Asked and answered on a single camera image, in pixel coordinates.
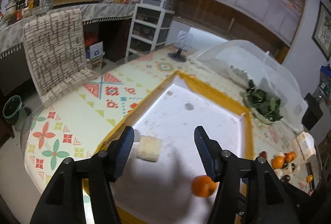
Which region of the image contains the white plastic drawer tower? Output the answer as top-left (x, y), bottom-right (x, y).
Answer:
top-left (125, 0), bottom-right (175, 62)

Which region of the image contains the transparent mesh food cover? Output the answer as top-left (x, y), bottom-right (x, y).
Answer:
top-left (189, 40), bottom-right (308, 133)

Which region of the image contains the tissue paper pack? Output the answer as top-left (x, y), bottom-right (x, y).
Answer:
top-left (296, 132), bottom-right (317, 161)

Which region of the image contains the side table with cloth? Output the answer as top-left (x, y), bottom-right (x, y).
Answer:
top-left (1, 3), bottom-right (134, 96)

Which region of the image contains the orange mandarin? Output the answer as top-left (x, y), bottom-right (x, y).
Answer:
top-left (306, 175), bottom-right (313, 183)
top-left (191, 175), bottom-right (218, 198)
top-left (284, 151), bottom-right (296, 163)
top-left (272, 156), bottom-right (285, 170)

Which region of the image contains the framed calligraphy picture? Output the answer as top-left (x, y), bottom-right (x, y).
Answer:
top-left (312, 1), bottom-right (331, 61)

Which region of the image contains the yellow white tray box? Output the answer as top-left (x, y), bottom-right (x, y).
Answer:
top-left (98, 72), bottom-right (254, 223)

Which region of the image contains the black speaker box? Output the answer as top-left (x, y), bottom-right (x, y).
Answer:
top-left (302, 93), bottom-right (323, 130)

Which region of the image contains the green trash bin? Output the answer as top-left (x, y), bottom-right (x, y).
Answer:
top-left (3, 95), bottom-right (28, 132)

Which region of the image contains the plate of green spinach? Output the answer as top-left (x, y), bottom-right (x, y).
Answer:
top-left (243, 79), bottom-right (283, 125)

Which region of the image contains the white blue cardboard box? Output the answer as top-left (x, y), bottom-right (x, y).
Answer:
top-left (89, 42), bottom-right (103, 60)

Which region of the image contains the patterned tablecloth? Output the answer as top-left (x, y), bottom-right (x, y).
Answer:
top-left (23, 48), bottom-right (242, 191)

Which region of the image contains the pale pastry cake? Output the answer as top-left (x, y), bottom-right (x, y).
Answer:
top-left (137, 136), bottom-right (162, 162)

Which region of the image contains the small desk fan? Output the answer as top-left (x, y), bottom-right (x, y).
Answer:
top-left (168, 30), bottom-right (193, 63)

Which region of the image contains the dark red jujube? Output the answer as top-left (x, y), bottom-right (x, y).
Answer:
top-left (259, 151), bottom-right (267, 159)

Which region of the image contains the patterned fabric chair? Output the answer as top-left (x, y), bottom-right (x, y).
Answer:
top-left (22, 9), bottom-right (97, 105)

